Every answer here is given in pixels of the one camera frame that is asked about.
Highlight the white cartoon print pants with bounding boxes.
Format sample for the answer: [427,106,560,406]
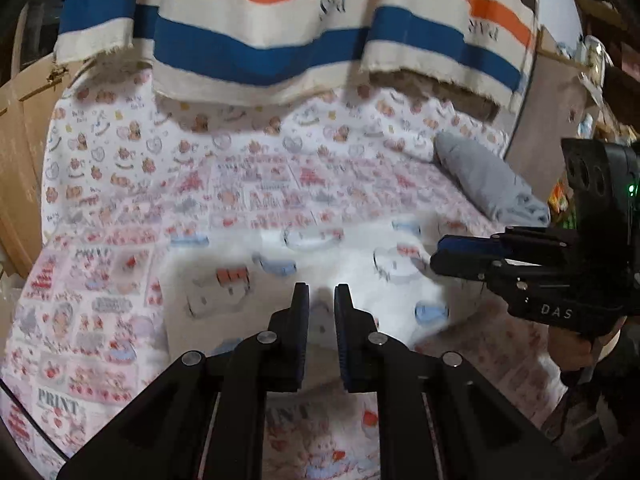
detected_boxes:
[159,213,501,356]

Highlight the person right hand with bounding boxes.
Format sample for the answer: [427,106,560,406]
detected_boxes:
[547,318,627,372]

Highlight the orange snack packet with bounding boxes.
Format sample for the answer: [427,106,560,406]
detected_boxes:
[548,180,573,217]

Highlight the wooden side cabinet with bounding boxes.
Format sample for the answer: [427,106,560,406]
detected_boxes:
[504,27,591,202]

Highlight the patterned bed sheet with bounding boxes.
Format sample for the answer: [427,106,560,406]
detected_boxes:
[1,63,564,479]

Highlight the striped hanging curtain cloth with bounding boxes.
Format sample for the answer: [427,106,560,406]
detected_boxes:
[54,0,538,108]

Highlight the wooden glass panel door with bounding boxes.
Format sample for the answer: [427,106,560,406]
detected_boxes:
[1,0,82,278]

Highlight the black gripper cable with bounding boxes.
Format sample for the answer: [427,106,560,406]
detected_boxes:
[0,378,68,463]

